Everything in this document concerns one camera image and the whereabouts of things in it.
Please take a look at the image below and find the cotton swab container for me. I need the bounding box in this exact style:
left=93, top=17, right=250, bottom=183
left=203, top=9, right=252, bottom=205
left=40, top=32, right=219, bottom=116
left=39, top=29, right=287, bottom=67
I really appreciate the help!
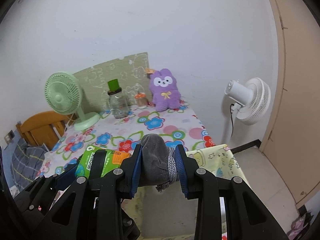
left=135, top=92, right=148, bottom=109

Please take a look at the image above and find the yellow cartoon storage box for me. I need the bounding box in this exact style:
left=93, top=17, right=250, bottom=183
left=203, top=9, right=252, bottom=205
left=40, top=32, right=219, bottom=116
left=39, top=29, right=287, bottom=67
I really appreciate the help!
left=122, top=144, right=247, bottom=239

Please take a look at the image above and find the green tissue pack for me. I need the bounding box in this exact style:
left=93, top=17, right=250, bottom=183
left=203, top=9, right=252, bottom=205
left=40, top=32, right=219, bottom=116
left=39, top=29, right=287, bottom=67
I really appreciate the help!
left=75, top=145, right=131, bottom=179

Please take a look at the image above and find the wall power socket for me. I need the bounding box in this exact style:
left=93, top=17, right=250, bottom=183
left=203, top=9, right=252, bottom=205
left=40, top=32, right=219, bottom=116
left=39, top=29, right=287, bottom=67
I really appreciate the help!
left=4, top=130, right=15, bottom=144

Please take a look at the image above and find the white standing fan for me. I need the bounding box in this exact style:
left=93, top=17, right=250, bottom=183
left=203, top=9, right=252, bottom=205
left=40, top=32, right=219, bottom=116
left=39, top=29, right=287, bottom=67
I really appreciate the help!
left=221, top=77, right=272, bottom=146

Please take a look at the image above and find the white fan black cable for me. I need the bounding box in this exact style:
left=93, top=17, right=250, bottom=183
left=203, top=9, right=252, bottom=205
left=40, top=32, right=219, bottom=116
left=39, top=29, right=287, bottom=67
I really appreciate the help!
left=229, top=102, right=238, bottom=138

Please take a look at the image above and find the grey sock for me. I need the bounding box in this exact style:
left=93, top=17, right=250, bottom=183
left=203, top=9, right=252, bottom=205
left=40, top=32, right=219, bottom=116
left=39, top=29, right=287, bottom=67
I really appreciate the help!
left=139, top=134, right=179, bottom=192

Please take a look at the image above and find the green patterned foam board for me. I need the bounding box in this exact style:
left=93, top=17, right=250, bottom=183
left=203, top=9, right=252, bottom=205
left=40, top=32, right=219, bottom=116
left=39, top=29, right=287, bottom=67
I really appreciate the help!
left=74, top=52, right=152, bottom=113

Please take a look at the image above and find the grey plaid pillow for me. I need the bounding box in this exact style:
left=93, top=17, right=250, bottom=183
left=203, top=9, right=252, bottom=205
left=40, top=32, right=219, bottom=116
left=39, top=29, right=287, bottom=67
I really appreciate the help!
left=10, top=138, right=48, bottom=191

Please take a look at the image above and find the green desk fan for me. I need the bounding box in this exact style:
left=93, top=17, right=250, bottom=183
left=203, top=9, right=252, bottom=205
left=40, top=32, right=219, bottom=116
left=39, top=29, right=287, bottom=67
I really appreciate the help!
left=44, top=72, right=100, bottom=131

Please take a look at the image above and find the beige door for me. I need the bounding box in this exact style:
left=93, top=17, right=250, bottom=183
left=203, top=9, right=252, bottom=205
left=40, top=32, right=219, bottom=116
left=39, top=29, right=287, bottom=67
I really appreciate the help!
left=260, top=0, right=319, bottom=207

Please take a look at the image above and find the floral tablecloth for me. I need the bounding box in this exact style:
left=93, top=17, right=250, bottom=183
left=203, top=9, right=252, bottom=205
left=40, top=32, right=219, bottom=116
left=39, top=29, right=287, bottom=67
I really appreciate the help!
left=37, top=101, right=215, bottom=177

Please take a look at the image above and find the purple plush bunny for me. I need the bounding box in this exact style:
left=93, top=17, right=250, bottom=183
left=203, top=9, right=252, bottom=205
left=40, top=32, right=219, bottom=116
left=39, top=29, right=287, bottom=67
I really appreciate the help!
left=149, top=68, right=181, bottom=112

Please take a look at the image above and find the green fan white cable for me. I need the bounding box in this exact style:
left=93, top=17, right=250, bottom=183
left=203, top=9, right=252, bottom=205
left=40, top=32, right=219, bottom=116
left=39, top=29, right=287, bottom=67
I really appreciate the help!
left=64, top=113, right=75, bottom=132

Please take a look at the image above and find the glass mason jar mug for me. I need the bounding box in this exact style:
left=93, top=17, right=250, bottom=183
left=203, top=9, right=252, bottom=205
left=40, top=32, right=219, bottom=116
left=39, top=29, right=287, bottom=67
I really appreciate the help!
left=107, top=79, right=130, bottom=119

